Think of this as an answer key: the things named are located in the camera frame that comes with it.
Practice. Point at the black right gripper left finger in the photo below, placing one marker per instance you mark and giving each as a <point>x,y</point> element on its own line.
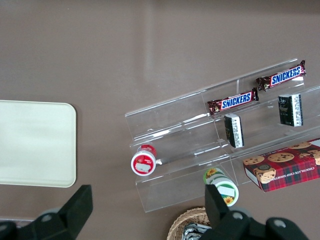
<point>62,225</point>

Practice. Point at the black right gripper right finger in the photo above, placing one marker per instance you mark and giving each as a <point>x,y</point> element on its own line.
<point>230,227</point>

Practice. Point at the foil wrapped snack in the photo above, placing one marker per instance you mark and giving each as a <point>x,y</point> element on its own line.
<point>191,231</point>

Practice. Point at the red lidded cup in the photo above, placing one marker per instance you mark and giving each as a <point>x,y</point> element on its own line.
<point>142,162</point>

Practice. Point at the light tan wicker basket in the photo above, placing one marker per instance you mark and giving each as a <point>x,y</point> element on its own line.
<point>185,217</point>

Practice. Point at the green sunflower lidded cup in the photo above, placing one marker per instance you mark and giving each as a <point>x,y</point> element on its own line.
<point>227,191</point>

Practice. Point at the white rectangular tray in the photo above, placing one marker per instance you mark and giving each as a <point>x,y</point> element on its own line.
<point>37,145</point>

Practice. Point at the Snickers bar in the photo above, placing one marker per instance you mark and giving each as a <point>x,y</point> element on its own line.
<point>236,100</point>
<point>285,76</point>

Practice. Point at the clear acrylic tiered stand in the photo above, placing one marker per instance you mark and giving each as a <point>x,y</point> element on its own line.
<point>175,125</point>

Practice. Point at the red plaid cookie box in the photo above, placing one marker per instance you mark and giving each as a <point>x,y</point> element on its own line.
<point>290,172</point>

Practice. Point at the black chocolate box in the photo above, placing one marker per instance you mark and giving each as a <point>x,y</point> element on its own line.
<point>285,110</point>
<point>228,130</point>

